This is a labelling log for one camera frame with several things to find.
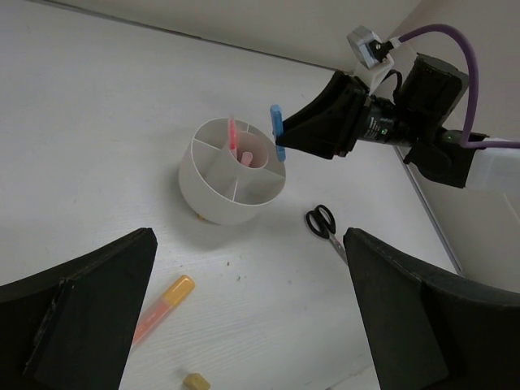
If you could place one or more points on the white round divided organizer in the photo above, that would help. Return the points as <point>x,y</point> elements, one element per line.
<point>218,187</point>

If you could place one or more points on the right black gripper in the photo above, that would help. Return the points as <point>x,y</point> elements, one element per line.
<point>325,127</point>

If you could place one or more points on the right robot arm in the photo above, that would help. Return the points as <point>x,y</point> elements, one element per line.
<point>414,118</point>

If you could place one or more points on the aluminium rail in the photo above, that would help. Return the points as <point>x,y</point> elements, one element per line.
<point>433,220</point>

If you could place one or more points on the orange yellow highlighter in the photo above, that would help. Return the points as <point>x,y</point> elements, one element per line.
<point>173,296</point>

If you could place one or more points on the small yellow eraser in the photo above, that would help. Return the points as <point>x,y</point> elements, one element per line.
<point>195,381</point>

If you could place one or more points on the black handled scissors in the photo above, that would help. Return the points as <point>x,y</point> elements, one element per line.
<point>322,223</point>

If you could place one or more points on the red pink pen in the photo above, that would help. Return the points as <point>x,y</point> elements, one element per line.
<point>232,136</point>

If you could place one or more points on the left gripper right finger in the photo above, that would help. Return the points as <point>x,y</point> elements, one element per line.
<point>428,328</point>

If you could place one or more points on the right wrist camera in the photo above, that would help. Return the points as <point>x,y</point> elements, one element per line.
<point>373,55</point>

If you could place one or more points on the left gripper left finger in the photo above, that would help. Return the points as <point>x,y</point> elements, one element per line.
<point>71,326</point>

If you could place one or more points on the brown orange pen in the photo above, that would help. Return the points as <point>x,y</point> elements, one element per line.
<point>246,159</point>

